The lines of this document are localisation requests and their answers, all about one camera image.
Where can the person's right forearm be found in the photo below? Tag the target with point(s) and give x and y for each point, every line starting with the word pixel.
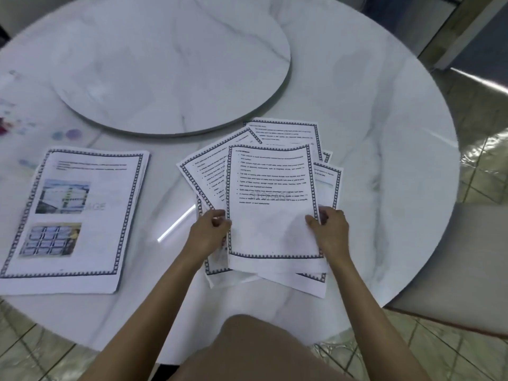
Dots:
pixel 369 313

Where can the person's left hand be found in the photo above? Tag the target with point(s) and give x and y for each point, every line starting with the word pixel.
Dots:
pixel 206 236

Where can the person's left forearm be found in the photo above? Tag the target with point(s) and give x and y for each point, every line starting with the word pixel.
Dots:
pixel 150 313

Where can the person's leg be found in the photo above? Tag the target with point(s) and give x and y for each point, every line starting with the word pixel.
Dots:
pixel 254 353

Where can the person's left thumb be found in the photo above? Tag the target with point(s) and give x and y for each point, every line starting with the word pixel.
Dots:
pixel 222 224

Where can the round marble turntable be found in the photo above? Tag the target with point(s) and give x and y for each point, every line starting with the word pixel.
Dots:
pixel 166 63

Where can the stack of picture printouts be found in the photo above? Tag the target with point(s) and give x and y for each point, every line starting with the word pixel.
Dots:
pixel 79 218

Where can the wooden door frame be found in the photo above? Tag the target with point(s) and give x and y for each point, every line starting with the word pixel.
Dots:
pixel 464 27

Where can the printed text sheet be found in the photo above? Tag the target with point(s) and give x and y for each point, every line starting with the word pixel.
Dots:
pixel 206 170

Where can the printed text sheet bordered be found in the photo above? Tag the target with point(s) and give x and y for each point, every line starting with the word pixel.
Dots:
pixel 329 186
pixel 327 156
pixel 289 134
pixel 293 281
pixel 270 202

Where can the person's right thumb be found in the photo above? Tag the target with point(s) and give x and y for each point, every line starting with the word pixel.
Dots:
pixel 312 220

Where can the person's right hand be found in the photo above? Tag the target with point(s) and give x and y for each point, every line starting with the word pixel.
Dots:
pixel 333 234

